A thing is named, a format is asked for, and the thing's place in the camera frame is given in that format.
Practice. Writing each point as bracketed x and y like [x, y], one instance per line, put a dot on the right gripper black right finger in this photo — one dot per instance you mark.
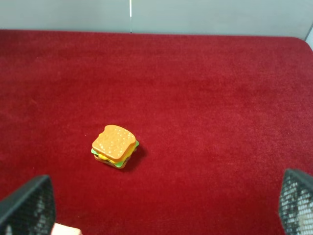
[296, 203]

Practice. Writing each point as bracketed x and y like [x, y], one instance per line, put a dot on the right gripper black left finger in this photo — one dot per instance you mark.
[29, 210]

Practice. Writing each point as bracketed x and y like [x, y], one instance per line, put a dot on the pink wafer block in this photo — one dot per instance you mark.
[59, 229]

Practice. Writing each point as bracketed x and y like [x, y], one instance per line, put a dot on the toy sandwich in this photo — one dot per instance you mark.
[114, 146]

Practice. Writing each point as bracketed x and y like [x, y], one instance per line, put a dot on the white vertical pole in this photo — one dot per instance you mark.
[130, 11]

